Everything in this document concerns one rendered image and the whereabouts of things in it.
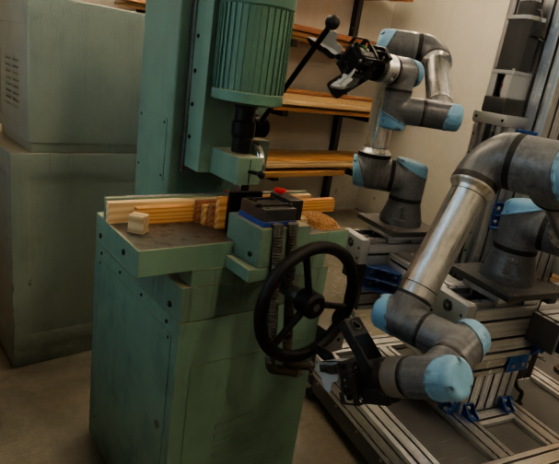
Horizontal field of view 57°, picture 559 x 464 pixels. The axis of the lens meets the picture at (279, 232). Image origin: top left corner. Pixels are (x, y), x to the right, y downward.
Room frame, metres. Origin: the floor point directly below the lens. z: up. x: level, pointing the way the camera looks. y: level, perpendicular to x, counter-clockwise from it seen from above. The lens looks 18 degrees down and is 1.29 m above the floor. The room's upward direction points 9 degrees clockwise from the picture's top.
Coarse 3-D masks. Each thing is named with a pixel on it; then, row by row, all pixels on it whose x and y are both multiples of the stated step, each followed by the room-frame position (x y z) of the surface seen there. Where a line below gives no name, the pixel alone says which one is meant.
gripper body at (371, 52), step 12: (348, 48) 1.34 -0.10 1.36; (360, 48) 1.34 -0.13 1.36; (372, 48) 1.35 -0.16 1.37; (384, 48) 1.39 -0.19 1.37; (348, 60) 1.34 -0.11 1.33; (360, 60) 1.31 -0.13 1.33; (372, 60) 1.32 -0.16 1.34; (384, 60) 1.38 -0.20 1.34; (348, 72) 1.34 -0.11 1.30; (360, 72) 1.34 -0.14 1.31; (372, 72) 1.39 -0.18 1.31; (384, 72) 1.38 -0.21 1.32
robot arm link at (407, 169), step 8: (392, 160) 1.82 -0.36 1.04; (400, 160) 1.79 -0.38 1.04; (408, 160) 1.79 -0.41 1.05; (392, 168) 1.78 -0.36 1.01; (400, 168) 1.78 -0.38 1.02; (408, 168) 1.77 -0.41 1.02; (416, 168) 1.76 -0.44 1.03; (424, 168) 1.78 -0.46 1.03; (392, 176) 1.77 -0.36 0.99; (400, 176) 1.77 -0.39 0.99; (408, 176) 1.77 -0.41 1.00; (416, 176) 1.76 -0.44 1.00; (424, 176) 1.78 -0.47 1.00; (392, 184) 1.77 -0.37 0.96; (400, 184) 1.77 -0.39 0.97; (408, 184) 1.76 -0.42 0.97; (416, 184) 1.77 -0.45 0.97; (424, 184) 1.79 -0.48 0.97; (392, 192) 1.80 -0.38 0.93; (400, 192) 1.77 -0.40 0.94; (408, 192) 1.76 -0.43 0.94; (416, 192) 1.77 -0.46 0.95; (416, 200) 1.77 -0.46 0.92
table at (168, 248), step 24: (120, 240) 1.03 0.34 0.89; (144, 240) 1.02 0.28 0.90; (168, 240) 1.04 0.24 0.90; (192, 240) 1.07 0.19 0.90; (216, 240) 1.09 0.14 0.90; (312, 240) 1.26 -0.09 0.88; (336, 240) 1.31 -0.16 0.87; (144, 264) 0.97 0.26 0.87; (168, 264) 1.00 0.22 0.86; (192, 264) 1.04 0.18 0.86; (216, 264) 1.08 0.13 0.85; (240, 264) 1.05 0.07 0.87
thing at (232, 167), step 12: (216, 156) 1.31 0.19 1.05; (228, 156) 1.27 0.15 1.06; (240, 156) 1.26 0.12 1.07; (252, 156) 1.28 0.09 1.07; (216, 168) 1.31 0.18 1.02; (228, 168) 1.26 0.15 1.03; (240, 168) 1.24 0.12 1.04; (252, 168) 1.26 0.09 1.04; (228, 180) 1.26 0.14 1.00; (240, 180) 1.24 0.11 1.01; (252, 180) 1.26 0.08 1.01
